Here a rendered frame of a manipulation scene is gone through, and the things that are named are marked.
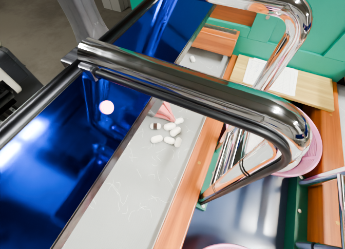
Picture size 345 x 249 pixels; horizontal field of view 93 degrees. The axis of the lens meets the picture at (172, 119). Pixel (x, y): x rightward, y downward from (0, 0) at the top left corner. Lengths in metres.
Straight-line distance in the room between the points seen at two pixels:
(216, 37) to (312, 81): 0.37
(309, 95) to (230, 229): 0.48
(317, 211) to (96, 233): 0.52
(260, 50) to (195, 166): 0.50
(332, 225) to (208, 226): 0.27
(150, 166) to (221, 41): 0.49
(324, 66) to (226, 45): 0.34
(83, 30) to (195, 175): 0.41
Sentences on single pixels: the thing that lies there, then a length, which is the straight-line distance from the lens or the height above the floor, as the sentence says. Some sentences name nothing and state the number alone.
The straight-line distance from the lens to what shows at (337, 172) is 0.50.
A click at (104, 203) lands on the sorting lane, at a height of 0.74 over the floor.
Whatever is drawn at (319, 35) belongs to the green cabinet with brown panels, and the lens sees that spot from 0.73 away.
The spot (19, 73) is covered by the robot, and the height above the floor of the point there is 0.65.
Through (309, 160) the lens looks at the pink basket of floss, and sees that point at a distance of 0.60.
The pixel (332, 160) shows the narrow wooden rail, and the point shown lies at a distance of 0.62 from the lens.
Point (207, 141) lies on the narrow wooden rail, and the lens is 0.48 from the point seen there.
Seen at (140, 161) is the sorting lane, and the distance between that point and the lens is 0.48.
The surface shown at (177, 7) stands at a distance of 0.25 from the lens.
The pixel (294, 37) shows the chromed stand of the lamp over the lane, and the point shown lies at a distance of 0.24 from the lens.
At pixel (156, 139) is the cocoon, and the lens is 0.48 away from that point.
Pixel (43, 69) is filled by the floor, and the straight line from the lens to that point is 2.26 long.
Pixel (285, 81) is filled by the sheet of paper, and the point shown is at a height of 0.78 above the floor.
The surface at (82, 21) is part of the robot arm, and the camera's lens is 0.40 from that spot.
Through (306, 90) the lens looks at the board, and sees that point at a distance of 0.72.
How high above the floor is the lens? 1.19
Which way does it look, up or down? 59 degrees down
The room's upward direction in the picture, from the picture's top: straight up
